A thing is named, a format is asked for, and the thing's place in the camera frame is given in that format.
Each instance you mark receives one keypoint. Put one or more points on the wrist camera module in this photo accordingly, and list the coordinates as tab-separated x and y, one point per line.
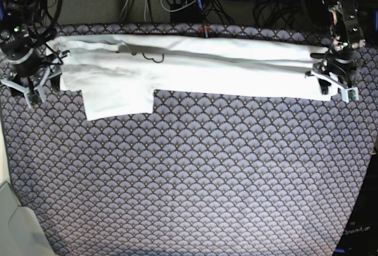
350	94
33	99

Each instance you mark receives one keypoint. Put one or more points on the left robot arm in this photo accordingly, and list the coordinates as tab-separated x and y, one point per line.
345	29

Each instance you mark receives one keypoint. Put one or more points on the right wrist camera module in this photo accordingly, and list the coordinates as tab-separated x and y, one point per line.
33	99

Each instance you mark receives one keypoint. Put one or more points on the red black table clamp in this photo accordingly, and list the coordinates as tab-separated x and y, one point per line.
205	30

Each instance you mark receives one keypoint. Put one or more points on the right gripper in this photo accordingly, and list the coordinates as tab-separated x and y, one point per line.
30	70

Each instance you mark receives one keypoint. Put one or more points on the patterned grey fan tablecloth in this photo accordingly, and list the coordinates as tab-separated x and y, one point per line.
204	174

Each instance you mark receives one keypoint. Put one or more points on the white printed T-shirt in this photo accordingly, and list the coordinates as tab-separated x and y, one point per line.
118	74

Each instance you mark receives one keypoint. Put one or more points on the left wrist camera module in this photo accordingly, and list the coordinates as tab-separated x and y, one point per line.
350	94

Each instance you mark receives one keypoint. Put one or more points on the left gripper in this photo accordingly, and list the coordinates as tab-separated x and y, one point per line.
337	68

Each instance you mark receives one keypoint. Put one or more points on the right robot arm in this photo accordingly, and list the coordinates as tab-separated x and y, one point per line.
27	26

